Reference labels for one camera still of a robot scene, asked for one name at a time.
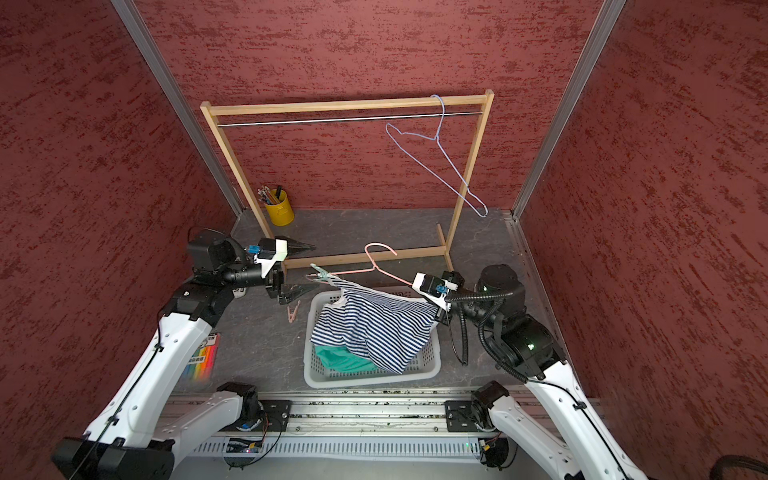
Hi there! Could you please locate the pink clothespin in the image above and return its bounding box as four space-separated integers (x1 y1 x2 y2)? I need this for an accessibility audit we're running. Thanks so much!
286 301 301 324

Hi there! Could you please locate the mint clothespin striped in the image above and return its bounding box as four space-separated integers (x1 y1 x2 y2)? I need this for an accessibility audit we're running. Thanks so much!
305 263 333 285

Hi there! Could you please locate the striped tank top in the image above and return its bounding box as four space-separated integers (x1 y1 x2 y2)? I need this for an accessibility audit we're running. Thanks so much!
311 276 437 374

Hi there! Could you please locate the green tank top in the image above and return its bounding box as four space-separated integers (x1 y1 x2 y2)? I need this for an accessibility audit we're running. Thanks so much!
315 346 377 373

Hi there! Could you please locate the light blue wire hanger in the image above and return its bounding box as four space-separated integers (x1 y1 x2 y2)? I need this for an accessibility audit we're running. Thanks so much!
385 94 490 218

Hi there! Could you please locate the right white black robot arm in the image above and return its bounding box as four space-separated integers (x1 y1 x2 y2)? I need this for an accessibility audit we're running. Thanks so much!
413 264 646 479

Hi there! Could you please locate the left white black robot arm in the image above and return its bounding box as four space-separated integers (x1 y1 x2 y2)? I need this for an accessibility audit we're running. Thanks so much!
51 229 313 479

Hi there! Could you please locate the yellow pencil cup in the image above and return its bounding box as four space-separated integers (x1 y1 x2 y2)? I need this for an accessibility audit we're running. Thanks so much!
258 185 295 227

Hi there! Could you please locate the white plastic laundry basket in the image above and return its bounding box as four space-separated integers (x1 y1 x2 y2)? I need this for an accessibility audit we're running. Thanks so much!
303 290 441 390

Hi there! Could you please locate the colourful card on floor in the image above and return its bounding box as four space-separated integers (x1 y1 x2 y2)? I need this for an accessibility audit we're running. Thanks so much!
180 333 220 383

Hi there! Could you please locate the wooden clothes rack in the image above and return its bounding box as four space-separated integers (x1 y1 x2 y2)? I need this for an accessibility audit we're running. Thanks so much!
200 89 495 270

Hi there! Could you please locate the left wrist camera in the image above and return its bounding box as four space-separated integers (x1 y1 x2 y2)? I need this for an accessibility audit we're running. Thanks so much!
246 238 288 279

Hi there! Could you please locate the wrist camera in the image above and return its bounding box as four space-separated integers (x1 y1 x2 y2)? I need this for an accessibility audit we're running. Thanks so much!
246 238 288 279
412 271 465 312

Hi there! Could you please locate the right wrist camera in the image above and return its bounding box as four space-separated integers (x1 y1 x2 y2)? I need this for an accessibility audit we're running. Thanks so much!
412 271 465 312

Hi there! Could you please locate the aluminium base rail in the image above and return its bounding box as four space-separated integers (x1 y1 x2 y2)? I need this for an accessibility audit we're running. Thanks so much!
125 392 607 436

